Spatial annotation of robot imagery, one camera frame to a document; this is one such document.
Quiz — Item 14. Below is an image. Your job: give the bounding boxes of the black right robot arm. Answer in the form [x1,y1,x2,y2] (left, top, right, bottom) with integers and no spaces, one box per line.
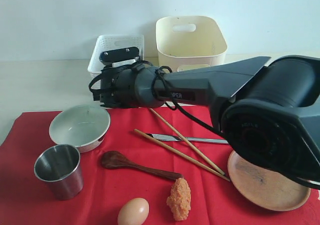
[100,55,320,189]

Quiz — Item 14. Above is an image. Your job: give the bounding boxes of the silver metal knife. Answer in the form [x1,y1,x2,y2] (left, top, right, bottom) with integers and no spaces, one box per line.
[147,133,228,144]

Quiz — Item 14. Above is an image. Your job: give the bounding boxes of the red table cloth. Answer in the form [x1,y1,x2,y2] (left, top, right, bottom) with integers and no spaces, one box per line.
[0,107,320,225]

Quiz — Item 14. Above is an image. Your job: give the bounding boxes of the cream plastic bin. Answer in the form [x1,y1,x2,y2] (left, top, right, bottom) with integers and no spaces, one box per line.
[155,15,228,72]

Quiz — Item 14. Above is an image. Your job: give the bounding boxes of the dark wooden spoon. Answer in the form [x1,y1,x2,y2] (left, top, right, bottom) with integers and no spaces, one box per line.
[100,150,184,181]

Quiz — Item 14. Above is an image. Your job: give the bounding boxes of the white ceramic bowl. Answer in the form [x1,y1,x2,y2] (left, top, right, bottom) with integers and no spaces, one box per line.
[48,105,111,153]

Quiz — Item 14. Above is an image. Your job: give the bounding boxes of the white perforated plastic basket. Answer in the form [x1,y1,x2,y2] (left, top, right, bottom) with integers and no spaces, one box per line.
[87,34,145,78]

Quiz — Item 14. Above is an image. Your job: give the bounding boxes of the upper wooden chopstick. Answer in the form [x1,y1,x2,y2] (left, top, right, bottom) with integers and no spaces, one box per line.
[149,108,226,176]

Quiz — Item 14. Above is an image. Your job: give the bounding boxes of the wooden chopstick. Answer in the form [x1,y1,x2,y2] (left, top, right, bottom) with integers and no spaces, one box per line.
[149,108,226,176]
[133,129,231,182]

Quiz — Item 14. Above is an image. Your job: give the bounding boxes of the lower wooden chopstick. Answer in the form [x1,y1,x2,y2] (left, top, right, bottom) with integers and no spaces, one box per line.
[133,129,231,182]

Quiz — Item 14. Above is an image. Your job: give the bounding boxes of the orange fried chicken piece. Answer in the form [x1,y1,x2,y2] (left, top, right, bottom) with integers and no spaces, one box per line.
[166,178,191,222]

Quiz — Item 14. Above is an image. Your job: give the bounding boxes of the brown egg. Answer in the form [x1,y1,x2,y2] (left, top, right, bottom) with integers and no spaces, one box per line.
[117,197,150,225]

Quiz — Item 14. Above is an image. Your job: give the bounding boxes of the stainless steel cup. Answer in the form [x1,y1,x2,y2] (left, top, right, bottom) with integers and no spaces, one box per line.
[33,144,84,201]

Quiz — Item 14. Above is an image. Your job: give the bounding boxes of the brown wooden plate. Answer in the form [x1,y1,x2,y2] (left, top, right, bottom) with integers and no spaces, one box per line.
[227,151,311,212]

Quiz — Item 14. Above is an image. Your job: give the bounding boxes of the black camera cable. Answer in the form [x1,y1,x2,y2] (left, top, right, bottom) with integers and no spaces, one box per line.
[88,59,320,191]

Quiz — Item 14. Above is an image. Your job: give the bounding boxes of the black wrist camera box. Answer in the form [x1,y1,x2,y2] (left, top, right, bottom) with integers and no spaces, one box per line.
[99,46,141,68]

